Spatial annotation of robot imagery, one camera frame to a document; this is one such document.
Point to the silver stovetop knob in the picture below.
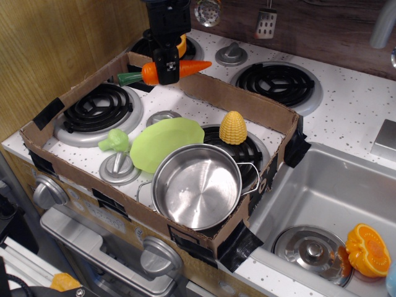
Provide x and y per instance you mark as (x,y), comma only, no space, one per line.
(118,169)
(161,115)
(231,55)

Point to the orange object bottom left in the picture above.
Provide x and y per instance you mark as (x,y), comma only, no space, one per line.
(64,282)

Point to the silver oven door handle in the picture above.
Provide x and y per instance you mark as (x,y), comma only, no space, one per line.
(116,277)

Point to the stainless steel sink basin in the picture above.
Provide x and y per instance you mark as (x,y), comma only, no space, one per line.
(332,190)

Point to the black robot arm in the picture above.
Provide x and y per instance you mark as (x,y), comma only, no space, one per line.
(168,21)

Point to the stainless steel pot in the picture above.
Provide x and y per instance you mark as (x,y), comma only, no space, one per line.
(197,186)

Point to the front left black burner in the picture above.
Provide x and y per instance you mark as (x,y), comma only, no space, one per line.
(88,121)

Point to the silver faucet base block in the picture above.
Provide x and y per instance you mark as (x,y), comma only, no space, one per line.
(384,144)

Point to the silver stovetop knob back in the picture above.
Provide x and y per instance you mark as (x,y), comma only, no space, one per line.
(231,55)

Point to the steel pot lid in sink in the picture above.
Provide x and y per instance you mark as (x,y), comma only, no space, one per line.
(316,250)

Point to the silver stovetop knob middle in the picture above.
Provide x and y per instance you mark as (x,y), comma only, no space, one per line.
(161,115)

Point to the cardboard fence with black tape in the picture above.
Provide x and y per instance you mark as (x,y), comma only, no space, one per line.
(233,242)

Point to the green toy broccoli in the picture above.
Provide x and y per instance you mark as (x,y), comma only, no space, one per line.
(117,140)

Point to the back right black burner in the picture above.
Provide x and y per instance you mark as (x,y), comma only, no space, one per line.
(283,82)

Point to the silver faucet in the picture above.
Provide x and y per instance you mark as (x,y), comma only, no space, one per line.
(384,25)

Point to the black burner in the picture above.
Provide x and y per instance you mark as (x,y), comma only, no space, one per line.
(194,51)
(88,121)
(283,82)
(252,150)

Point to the orange toy pumpkin half on burner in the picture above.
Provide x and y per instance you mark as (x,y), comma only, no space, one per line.
(182,45)

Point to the hanging metal strainer spoon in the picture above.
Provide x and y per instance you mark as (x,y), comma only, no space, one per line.
(208,12)

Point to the left silver oven knob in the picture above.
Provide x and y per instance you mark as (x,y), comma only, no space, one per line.
(48,193)

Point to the front right black burner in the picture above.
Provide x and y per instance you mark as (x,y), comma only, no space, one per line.
(252,150)

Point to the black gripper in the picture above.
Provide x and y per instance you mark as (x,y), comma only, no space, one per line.
(167,22)

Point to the silver stovetop knob front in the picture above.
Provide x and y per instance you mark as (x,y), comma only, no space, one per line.
(118,169)

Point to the silver oven knob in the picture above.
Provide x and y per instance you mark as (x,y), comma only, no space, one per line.
(48,193)
(158,258)

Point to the orange toy carrot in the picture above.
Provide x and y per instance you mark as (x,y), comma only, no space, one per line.
(149,74)

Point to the hanging metal spatula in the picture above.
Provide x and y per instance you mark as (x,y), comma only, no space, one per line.
(266,22)

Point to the yellow toy corn cob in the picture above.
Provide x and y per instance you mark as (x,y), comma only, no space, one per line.
(233,129)

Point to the right silver oven knob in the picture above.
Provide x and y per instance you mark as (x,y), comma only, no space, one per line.
(158,258)

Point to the orange toy pumpkin half in sink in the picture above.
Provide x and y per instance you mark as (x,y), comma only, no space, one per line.
(367,251)

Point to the back left black burner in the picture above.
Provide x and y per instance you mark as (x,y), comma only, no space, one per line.
(194,51)

